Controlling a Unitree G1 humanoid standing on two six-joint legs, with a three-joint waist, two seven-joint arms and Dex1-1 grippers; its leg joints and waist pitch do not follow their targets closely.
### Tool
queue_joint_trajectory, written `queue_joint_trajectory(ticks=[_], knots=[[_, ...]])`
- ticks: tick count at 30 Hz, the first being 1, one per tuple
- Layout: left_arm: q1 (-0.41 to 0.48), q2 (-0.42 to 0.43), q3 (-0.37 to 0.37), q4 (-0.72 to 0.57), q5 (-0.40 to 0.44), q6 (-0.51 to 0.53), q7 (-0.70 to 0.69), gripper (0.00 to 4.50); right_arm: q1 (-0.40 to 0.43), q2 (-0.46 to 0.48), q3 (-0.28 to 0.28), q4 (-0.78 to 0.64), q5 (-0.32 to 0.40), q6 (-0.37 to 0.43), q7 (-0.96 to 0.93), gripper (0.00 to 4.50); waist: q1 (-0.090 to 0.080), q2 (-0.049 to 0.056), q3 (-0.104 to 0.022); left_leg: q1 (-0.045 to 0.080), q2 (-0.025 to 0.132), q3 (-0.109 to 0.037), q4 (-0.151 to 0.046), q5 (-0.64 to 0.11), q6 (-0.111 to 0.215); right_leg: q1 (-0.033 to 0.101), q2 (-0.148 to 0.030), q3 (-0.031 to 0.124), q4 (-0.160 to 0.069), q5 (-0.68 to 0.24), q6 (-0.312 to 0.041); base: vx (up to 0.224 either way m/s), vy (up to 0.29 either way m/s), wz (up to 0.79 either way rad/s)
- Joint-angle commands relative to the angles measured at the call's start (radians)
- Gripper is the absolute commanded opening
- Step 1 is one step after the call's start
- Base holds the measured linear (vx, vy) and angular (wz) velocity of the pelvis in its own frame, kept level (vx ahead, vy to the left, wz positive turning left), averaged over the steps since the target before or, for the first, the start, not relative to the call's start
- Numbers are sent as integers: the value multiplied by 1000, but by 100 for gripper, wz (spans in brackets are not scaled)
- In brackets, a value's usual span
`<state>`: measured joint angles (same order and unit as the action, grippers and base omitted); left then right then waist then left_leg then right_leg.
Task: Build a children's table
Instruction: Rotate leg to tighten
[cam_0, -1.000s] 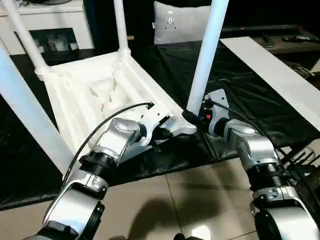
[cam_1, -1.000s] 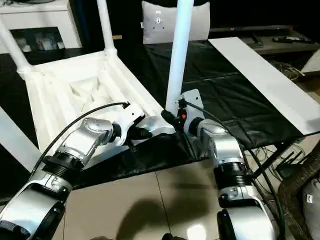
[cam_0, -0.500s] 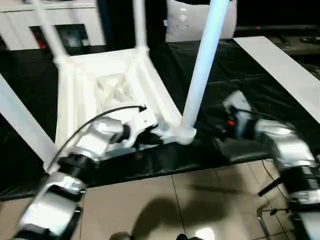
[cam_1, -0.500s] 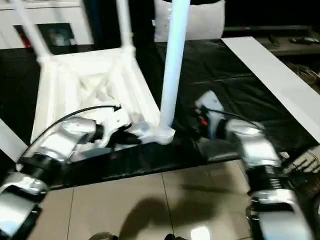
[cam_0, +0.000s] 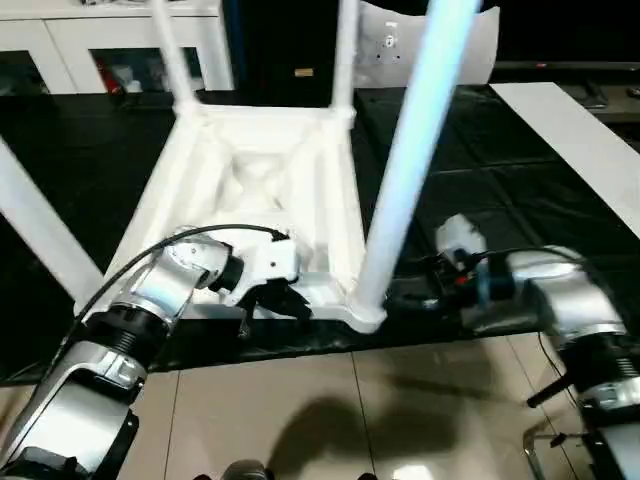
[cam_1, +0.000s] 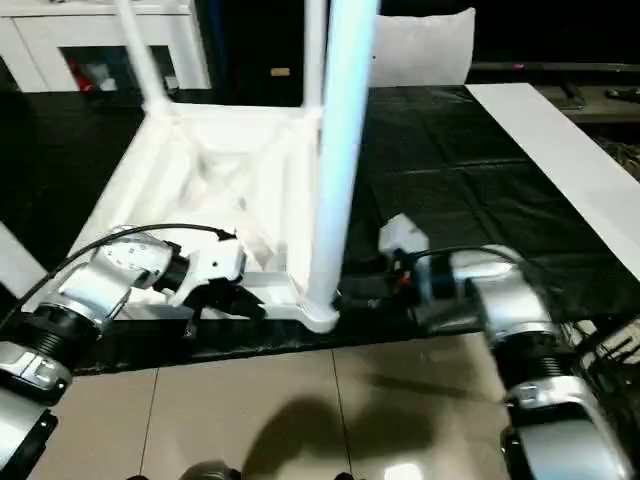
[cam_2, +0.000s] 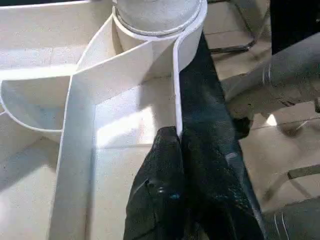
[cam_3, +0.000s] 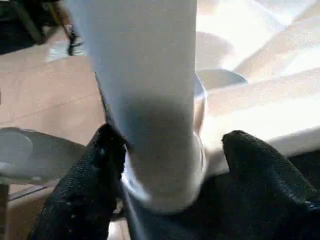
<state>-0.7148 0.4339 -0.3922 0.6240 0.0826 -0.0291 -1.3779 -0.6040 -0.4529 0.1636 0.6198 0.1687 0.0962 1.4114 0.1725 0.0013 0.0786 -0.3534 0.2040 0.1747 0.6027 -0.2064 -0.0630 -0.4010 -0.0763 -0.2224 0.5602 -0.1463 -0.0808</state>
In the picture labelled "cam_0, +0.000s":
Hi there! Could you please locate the white plastic table leg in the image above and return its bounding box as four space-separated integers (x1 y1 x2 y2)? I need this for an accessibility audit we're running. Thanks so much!
332 0 361 116
0 138 106 306
352 0 481 313
148 0 201 116

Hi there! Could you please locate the black work mat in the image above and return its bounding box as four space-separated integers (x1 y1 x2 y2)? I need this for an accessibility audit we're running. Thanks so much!
0 85 640 386

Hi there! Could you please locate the black stand leg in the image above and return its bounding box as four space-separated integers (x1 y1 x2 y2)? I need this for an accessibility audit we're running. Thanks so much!
528 370 579 409

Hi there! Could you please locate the black left robot foot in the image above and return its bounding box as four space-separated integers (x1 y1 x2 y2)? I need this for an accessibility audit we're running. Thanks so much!
220 461 273 480

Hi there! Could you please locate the white flat panel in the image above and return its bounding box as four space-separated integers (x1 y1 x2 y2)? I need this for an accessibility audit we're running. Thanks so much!
490 83 640 236

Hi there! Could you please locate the grey pillow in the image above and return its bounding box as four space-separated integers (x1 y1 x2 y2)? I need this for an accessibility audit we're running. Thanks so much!
355 0 499 91

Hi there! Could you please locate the white cabinet with glass doors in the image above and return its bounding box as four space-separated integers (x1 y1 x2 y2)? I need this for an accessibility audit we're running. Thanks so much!
0 0 236 96

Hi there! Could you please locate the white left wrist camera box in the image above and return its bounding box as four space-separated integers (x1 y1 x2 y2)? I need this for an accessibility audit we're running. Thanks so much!
225 235 301 309

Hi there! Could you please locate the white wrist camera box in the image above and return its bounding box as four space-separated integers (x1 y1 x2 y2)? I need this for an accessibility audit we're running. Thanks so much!
435 213 487 271
225 235 301 309

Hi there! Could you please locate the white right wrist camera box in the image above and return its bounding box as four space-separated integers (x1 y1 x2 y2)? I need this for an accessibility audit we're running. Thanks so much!
435 213 487 271

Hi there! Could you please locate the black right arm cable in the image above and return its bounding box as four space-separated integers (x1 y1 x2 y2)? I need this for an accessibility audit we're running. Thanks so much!
470 245 601 286

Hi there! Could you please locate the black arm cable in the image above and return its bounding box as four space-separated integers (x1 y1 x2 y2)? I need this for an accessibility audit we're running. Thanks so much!
0 224 291 441
470 245 601 286

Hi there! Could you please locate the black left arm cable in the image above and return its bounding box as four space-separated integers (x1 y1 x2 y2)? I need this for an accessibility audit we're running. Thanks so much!
0 224 291 441

